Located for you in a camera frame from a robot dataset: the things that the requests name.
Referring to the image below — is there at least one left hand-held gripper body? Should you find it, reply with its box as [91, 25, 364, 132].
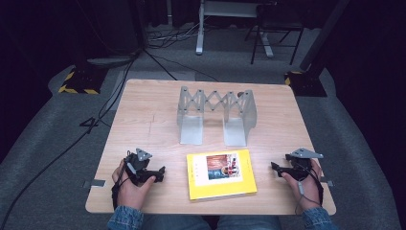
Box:
[124, 148, 157, 187]

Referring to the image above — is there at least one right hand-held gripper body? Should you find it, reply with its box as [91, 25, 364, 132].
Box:
[281, 147, 325, 182]

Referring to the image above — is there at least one person's left hand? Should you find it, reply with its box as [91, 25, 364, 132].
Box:
[111, 159, 157, 211]

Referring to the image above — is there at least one person's right hand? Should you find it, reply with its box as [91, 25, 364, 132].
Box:
[282, 158, 324, 213]

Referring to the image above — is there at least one person's left leg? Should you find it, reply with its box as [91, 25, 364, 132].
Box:
[140, 214, 206, 230]

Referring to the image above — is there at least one person's leg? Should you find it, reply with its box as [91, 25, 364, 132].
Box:
[217, 215, 283, 230]
[140, 214, 206, 230]

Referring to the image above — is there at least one yellow book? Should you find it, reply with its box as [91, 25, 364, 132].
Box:
[186, 149, 259, 201]

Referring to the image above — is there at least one person's right leg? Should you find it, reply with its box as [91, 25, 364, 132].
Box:
[217, 215, 283, 230]

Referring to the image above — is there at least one grey metal expandable book rack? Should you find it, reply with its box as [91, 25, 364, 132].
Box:
[176, 85, 259, 148]

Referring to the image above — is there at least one black yellow striped stand base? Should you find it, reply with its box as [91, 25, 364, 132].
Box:
[284, 70, 328, 98]
[57, 64, 109, 96]

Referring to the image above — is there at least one dark slanted stand pole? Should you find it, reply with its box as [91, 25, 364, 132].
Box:
[299, 0, 351, 73]

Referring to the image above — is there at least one black chair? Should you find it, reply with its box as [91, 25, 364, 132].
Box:
[244, 2, 305, 66]

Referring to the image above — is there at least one right gripper cable with plug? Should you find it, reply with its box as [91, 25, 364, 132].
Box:
[293, 161, 325, 216]

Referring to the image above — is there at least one grey table edge bracket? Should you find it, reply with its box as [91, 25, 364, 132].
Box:
[319, 175, 335, 188]
[82, 178, 107, 189]

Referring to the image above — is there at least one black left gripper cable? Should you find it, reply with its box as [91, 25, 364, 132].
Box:
[110, 161, 132, 211]

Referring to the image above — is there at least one long black floor cable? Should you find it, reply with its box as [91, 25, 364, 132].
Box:
[0, 52, 139, 226]

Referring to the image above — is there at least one bundle of floor cables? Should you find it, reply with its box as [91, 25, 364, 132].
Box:
[147, 21, 207, 50]

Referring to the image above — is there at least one white desk frame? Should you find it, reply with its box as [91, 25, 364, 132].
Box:
[194, 0, 276, 59]

